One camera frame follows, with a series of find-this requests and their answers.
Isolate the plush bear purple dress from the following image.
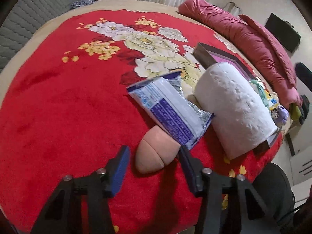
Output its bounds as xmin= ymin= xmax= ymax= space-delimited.
xmin=274 ymin=103 xmax=289 ymax=127

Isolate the leopard print scrunchie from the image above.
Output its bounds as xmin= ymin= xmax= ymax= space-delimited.
xmin=270 ymin=108 xmax=279 ymax=121

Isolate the yellow wet wipes pack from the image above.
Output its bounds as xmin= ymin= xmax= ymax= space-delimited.
xmin=264 ymin=90 xmax=279 ymax=111

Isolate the pink makeup sponge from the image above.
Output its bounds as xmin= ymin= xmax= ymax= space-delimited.
xmin=135 ymin=126 xmax=181 ymax=174

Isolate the white paper towel roll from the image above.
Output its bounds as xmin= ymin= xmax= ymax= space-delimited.
xmin=194 ymin=62 xmax=277 ymax=160

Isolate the blue white wipes packet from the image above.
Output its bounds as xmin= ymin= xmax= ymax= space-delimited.
xmin=127 ymin=71 xmax=214 ymax=150

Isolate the red floral blanket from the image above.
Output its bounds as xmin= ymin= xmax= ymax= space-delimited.
xmin=0 ymin=9 xmax=284 ymax=234

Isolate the pink and blue book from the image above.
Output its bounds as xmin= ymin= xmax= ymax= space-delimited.
xmin=210 ymin=54 xmax=236 ymax=65

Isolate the green cloth under duvet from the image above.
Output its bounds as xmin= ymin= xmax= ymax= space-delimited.
xmin=289 ymin=103 xmax=301 ymax=121

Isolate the pink rolled duvet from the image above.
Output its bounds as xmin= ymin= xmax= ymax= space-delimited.
xmin=178 ymin=0 xmax=302 ymax=109

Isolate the blue patterned cloth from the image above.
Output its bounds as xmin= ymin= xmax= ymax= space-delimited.
xmin=70 ymin=0 xmax=96 ymax=10

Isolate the grey quilted headboard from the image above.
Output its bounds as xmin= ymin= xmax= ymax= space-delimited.
xmin=1 ymin=0 xmax=78 ymax=70

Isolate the black wall television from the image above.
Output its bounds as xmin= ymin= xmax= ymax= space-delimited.
xmin=264 ymin=13 xmax=301 ymax=53

